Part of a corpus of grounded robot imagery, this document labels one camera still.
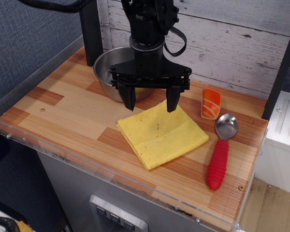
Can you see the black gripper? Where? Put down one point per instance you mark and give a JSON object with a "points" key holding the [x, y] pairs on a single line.
{"points": [[150, 68]]}

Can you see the yellow cloth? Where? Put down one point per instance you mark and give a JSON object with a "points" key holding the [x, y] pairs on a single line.
{"points": [[157, 136]]}

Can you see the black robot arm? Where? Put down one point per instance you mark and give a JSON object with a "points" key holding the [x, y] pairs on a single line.
{"points": [[150, 21]]}

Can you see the stainless steel bowl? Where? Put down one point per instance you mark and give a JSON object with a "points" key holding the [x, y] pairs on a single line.
{"points": [[106, 63]]}

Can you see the salmon sushi toy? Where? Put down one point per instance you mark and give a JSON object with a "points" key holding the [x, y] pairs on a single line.
{"points": [[211, 104]]}

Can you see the clear acrylic table guard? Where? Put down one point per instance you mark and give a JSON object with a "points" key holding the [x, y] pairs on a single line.
{"points": [[64, 115]]}

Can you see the silver button control panel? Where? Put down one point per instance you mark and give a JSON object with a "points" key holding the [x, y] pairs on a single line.
{"points": [[111, 218]]}

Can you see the white side cabinet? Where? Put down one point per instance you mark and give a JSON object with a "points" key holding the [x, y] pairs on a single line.
{"points": [[273, 164]]}

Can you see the red handled metal spoon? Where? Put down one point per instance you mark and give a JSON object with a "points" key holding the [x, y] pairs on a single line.
{"points": [[226, 128]]}

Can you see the black vertical post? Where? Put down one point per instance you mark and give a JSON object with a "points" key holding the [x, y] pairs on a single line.
{"points": [[91, 30]]}

